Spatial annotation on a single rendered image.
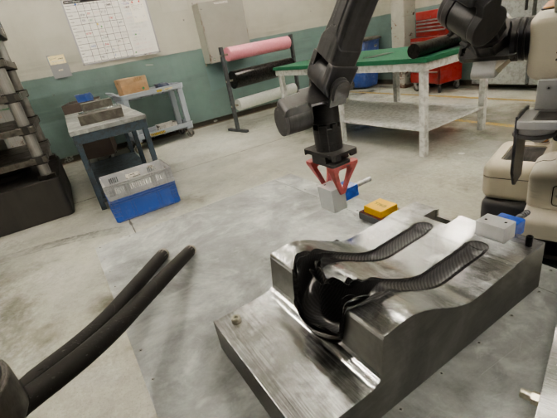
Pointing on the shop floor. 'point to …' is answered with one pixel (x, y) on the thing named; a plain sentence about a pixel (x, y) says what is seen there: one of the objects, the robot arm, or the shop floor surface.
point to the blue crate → (144, 201)
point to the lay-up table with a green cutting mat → (448, 49)
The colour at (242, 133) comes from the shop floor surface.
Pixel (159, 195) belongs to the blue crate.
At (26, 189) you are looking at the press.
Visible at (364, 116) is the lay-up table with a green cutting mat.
